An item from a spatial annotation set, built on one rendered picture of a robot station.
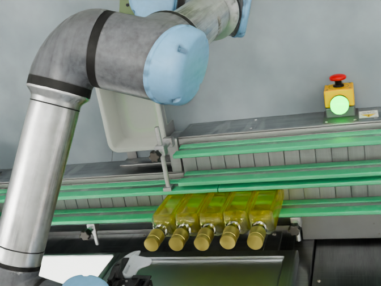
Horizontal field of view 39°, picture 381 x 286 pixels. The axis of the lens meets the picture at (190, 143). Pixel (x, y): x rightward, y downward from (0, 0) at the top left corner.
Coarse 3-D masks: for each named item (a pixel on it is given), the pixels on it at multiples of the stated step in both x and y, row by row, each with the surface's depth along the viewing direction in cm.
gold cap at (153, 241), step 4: (152, 232) 121; (156, 232) 121; (160, 232) 121; (148, 236) 119; (152, 236) 119; (156, 236) 119; (160, 236) 120; (148, 240) 118; (152, 240) 118; (156, 240) 118; (160, 240) 120; (144, 244) 119; (148, 244) 119; (152, 244) 118; (156, 244) 118; (148, 248) 119; (152, 248) 119; (156, 248) 118
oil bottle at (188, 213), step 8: (184, 200) 132; (192, 200) 131; (200, 200) 130; (184, 208) 127; (192, 208) 126; (200, 208) 127; (176, 216) 124; (184, 216) 123; (192, 216) 123; (176, 224) 124; (192, 224) 122; (192, 232) 123
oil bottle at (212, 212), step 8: (216, 192) 133; (224, 192) 132; (208, 200) 130; (216, 200) 129; (224, 200) 128; (208, 208) 125; (216, 208) 124; (224, 208) 125; (200, 216) 123; (208, 216) 122; (216, 216) 121; (200, 224) 122; (216, 224) 121; (216, 232) 121
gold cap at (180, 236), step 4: (180, 228) 120; (176, 232) 119; (180, 232) 118; (184, 232) 119; (172, 236) 117; (176, 236) 117; (180, 236) 117; (184, 236) 118; (188, 236) 120; (172, 240) 117; (176, 240) 116; (180, 240) 116; (184, 240) 118; (172, 244) 117; (176, 244) 117; (180, 244) 116; (184, 244) 117; (172, 248) 117; (176, 248) 117; (180, 248) 117
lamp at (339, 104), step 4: (336, 96) 129; (340, 96) 129; (344, 96) 129; (332, 100) 129; (336, 100) 128; (340, 100) 128; (344, 100) 128; (348, 100) 129; (332, 104) 129; (336, 104) 128; (340, 104) 128; (344, 104) 128; (348, 104) 128; (332, 108) 129; (336, 108) 129; (340, 108) 128; (344, 108) 128; (336, 112) 129; (340, 112) 129; (344, 112) 129
